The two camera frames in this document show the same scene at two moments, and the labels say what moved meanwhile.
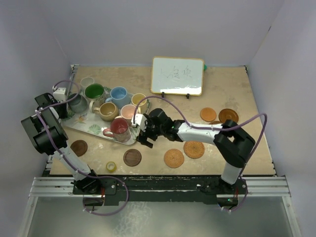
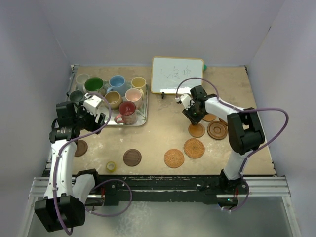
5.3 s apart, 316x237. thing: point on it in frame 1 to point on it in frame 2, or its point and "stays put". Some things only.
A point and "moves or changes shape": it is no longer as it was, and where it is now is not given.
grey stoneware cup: (78, 104) moves or changes shape
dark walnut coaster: (79, 147) stays put
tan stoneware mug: (107, 111) to (114, 99)
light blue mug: (119, 96) to (117, 83)
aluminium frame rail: (257, 187) stays put
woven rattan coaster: (194, 149) stays put
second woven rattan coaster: (174, 158) stays put
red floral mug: (119, 130) to (128, 115)
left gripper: (65, 115) to (94, 126)
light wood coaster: (208, 114) stays put
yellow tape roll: (111, 166) stays put
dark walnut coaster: (132, 157) stays put
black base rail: (222, 190) stays put
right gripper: (142, 139) to (194, 120)
